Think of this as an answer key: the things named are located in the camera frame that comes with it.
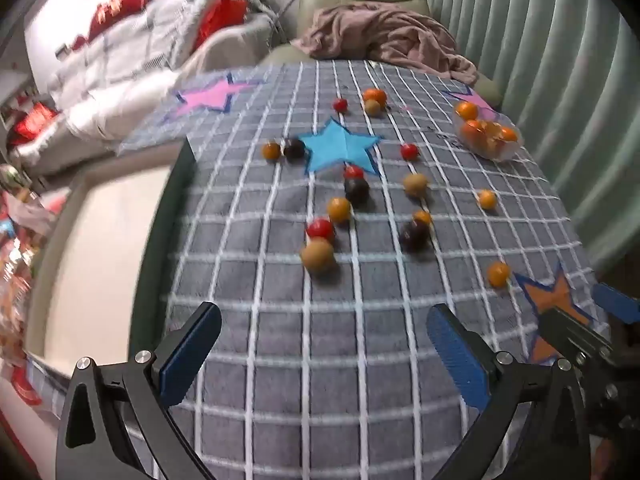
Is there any round red rug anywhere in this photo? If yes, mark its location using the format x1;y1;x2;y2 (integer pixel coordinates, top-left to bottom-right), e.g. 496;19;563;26
0;365;46;411

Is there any white quilt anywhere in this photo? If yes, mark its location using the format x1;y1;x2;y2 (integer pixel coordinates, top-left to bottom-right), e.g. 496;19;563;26
47;0;273;111

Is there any grey cable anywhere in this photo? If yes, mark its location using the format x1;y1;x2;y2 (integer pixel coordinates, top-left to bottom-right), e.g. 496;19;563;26
272;0;326;46

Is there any grey checked star cloth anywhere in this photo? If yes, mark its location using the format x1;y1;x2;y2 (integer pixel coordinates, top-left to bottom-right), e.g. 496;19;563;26
117;60;613;480

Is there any pile of snack packets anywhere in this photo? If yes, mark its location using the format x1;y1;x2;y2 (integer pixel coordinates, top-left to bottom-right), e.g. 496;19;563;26
0;165;71;361

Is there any white tray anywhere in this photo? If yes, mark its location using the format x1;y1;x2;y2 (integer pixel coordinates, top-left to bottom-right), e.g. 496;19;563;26
22;137;201;391

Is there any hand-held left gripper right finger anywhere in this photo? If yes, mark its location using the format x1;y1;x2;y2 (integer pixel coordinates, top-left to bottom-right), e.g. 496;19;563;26
426;303;593;480

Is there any white sofa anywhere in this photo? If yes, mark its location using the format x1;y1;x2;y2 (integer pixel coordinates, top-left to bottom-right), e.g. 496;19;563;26
7;0;281;171

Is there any long red cushion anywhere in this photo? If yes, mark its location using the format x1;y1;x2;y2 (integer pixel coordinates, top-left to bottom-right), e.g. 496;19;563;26
70;0;156;51

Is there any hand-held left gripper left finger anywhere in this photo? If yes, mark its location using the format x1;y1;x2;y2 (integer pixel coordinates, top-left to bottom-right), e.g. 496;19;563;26
55;301;222;480

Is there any red packet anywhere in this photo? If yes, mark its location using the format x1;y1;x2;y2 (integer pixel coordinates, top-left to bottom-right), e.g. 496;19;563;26
10;102;61;143

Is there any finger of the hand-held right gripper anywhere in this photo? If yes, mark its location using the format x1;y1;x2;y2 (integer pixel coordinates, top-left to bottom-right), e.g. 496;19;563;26
592;282;640;323
537;307;613;366

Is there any pink blanket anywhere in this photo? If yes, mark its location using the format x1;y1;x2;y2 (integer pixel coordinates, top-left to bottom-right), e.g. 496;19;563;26
295;4;478;83

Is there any green curtain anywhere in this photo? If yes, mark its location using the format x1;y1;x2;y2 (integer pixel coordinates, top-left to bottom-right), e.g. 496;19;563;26
432;0;640;281

